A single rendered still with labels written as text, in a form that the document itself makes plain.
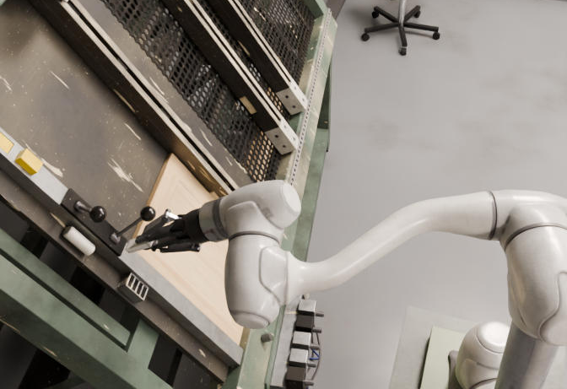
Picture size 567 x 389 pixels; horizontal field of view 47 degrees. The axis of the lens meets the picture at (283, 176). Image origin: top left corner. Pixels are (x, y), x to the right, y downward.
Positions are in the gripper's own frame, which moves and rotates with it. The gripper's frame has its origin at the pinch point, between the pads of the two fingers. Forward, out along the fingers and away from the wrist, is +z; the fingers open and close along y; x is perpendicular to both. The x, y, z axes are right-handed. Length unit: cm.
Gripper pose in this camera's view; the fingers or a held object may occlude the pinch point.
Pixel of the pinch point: (139, 243)
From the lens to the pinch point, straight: 151.5
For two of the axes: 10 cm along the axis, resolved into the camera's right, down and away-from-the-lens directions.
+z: -8.4, 2.6, 4.8
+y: 5.2, 6.5, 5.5
